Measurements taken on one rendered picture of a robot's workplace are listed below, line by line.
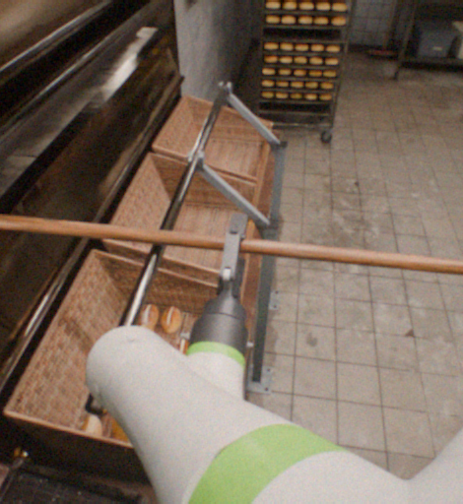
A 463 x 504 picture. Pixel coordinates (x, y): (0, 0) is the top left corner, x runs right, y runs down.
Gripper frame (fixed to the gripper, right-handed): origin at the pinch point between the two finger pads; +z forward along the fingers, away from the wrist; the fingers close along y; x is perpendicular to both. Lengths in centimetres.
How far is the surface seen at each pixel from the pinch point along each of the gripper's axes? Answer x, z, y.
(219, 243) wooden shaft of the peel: -3.7, -0.9, -0.4
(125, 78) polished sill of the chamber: -53, 83, 2
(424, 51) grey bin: 145, 428, 92
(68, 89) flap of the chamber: -38.3, 18.1, -21.8
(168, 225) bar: -16.1, 6.0, 2.5
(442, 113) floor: 154, 338, 120
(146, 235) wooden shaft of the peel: -18.6, -1.0, -0.6
